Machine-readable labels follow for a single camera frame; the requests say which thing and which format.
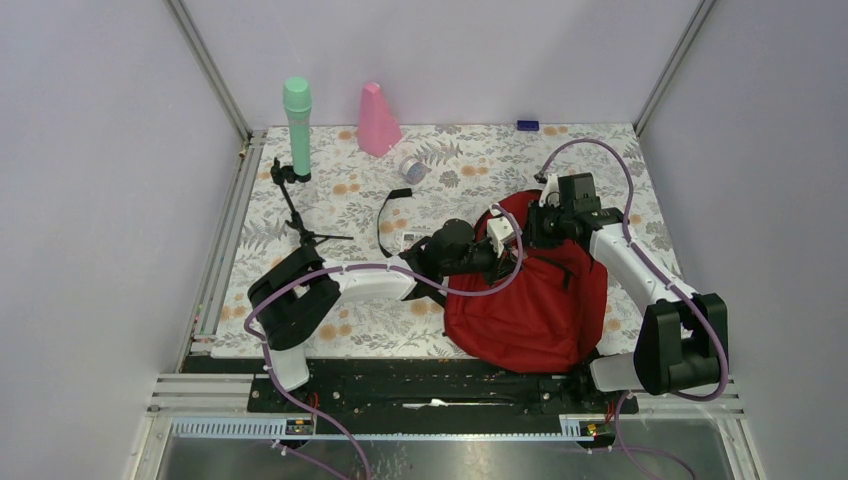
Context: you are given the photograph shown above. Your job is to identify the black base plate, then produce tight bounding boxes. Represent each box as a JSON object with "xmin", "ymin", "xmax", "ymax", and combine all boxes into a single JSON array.
[{"xmin": 181, "ymin": 356, "xmax": 620, "ymax": 436}]

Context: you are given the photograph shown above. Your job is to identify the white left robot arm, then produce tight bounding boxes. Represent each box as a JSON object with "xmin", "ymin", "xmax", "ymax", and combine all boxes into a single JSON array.
[{"xmin": 245, "ymin": 215, "xmax": 521, "ymax": 411}]

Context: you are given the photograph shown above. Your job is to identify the red backpack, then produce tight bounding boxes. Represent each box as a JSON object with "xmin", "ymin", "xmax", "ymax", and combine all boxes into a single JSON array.
[{"xmin": 441, "ymin": 190, "xmax": 608, "ymax": 373}]

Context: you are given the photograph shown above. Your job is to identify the clear glitter jar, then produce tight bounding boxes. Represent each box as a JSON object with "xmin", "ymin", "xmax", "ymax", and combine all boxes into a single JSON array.
[{"xmin": 399, "ymin": 156, "xmax": 431, "ymax": 185}]

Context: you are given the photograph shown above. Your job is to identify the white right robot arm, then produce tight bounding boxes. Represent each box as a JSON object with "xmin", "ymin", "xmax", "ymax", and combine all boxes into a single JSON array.
[{"xmin": 524, "ymin": 173, "xmax": 729, "ymax": 412}]

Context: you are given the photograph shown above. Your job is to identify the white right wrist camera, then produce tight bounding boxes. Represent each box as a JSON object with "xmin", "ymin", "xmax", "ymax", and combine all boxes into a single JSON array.
[{"xmin": 534, "ymin": 173, "xmax": 561, "ymax": 207}]

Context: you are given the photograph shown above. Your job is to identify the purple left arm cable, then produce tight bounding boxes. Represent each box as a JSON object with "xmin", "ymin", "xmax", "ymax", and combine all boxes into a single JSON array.
[{"xmin": 243, "ymin": 203, "xmax": 526, "ymax": 480}]

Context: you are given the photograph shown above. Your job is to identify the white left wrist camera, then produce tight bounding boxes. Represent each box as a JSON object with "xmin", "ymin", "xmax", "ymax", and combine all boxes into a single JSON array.
[{"xmin": 486, "ymin": 205, "xmax": 517, "ymax": 258}]

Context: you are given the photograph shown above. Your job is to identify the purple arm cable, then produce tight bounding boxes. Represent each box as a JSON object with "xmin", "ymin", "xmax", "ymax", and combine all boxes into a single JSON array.
[
  {"xmin": 243, "ymin": 203, "xmax": 526, "ymax": 480},
  {"xmin": 535, "ymin": 137, "xmax": 730, "ymax": 480}
]

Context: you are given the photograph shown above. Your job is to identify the pink cone block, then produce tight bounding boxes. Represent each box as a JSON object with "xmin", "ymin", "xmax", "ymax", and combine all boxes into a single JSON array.
[{"xmin": 357, "ymin": 82, "xmax": 403, "ymax": 157}]

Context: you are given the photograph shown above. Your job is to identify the clear packaged stationery card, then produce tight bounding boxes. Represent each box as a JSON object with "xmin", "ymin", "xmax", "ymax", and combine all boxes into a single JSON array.
[{"xmin": 400, "ymin": 231, "xmax": 426, "ymax": 251}]

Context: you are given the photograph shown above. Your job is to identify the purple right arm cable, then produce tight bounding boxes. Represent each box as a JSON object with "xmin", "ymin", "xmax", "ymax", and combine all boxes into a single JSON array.
[{"xmin": 535, "ymin": 137, "xmax": 730, "ymax": 480}]

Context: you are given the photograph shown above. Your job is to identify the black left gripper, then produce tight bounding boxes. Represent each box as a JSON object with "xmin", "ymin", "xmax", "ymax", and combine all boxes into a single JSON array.
[{"xmin": 441, "ymin": 233, "xmax": 523, "ymax": 287}]

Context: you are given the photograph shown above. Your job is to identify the black mini tripod stand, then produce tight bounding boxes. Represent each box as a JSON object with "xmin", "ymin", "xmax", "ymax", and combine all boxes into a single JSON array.
[{"xmin": 270, "ymin": 157, "xmax": 354, "ymax": 253}]

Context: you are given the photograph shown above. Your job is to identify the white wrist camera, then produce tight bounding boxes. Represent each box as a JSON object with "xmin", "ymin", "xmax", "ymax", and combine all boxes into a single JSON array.
[
  {"xmin": 534, "ymin": 173, "xmax": 561, "ymax": 207},
  {"xmin": 486, "ymin": 205, "xmax": 517, "ymax": 258}
]

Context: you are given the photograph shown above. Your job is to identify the small blue block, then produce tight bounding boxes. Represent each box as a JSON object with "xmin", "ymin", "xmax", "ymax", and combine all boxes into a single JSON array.
[{"xmin": 516, "ymin": 120, "xmax": 540, "ymax": 131}]

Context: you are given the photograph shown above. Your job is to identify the floral table mat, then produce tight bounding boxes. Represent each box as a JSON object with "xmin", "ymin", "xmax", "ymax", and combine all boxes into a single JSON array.
[{"xmin": 211, "ymin": 123, "xmax": 705, "ymax": 360}]

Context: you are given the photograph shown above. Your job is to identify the green toy microphone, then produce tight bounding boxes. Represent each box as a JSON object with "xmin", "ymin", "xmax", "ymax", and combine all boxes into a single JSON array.
[{"xmin": 282, "ymin": 77, "xmax": 313, "ymax": 182}]

